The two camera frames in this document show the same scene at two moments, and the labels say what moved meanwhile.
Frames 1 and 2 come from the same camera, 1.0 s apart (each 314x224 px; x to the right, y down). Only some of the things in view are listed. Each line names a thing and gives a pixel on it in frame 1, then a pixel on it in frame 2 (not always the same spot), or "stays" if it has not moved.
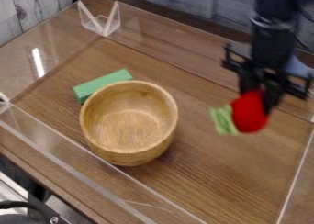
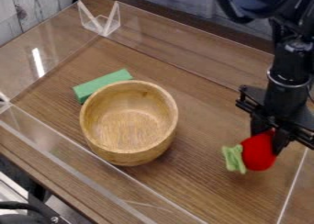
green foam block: [82, 90] stays
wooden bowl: [126, 119] stays
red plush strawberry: [244, 116] -> [252, 154]
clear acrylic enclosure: [106, 90] stays
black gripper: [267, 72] -> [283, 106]
